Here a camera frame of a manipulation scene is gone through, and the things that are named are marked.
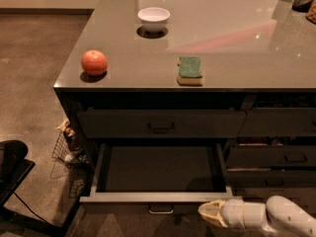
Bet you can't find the cream white gripper body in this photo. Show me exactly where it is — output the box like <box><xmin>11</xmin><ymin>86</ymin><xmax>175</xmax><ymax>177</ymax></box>
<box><xmin>197</xmin><ymin>198</ymin><xmax>275</xmax><ymax>232</ymax></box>

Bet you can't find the drawer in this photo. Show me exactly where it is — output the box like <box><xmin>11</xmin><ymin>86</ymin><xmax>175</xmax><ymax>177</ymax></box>
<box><xmin>239</xmin><ymin>108</ymin><xmax>316</xmax><ymax>137</ymax></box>
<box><xmin>77</xmin><ymin>110</ymin><xmax>246</xmax><ymax>138</ymax></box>
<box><xmin>226</xmin><ymin>145</ymin><xmax>316</xmax><ymax>168</ymax></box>
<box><xmin>80</xmin><ymin>145</ymin><xmax>233</xmax><ymax>214</ymax></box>
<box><xmin>228</xmin><ymin>170</ymin><xmax>316</xmax><ymax>188</ymax></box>

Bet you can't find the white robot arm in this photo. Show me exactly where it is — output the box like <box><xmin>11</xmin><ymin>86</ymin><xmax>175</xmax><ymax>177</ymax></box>
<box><xmin>197</xmin><ymin>196</ymin><xmax>316</xmax><ymax>237</ymax></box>

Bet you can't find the dark grey cabinet counter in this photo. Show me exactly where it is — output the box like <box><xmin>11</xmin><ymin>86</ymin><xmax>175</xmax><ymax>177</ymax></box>
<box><xmin>52</xmin><ymin>0</ymin><xmax>316</xmax><ymax>237</ymax></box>

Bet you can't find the green yellow sponge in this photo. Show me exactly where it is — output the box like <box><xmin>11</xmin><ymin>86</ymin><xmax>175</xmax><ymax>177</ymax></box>
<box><xmin>177</xmin><ymin>56</ymin><xmax>203</xmax><ymax>86</ymax></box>

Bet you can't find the orange round fruit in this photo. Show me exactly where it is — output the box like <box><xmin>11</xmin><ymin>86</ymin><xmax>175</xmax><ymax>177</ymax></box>
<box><xmin>81</xmin><ymin>49</ymin><xmax>108</xmax><ymax>76</ymax></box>

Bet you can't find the white ceramic bowl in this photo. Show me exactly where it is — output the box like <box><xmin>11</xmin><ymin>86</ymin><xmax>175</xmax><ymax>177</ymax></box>
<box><xmin>137</xmin><ymin>7</ymin><xmax>171</xmax><ymax>34</ymax></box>

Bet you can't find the black chair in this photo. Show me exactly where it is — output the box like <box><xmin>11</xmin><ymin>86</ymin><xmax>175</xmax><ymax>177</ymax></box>
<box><xmin>0</xmin><ymin>140</ymin><xmax>35</xmax><ymax>206</ymax></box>

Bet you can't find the wire basket with items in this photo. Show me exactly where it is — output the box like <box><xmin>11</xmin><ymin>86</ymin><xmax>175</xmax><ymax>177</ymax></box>
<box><xmin>52</xmin><ymin>118</ymin><xmax>88</xmax><ymax>167</ymax></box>

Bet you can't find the black cable on floor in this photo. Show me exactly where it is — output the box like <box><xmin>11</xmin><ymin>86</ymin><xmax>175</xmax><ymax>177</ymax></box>
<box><xmin>0</xmin><ymin>181</ymin><xmax>53</xmax><ymax>225</ymax></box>

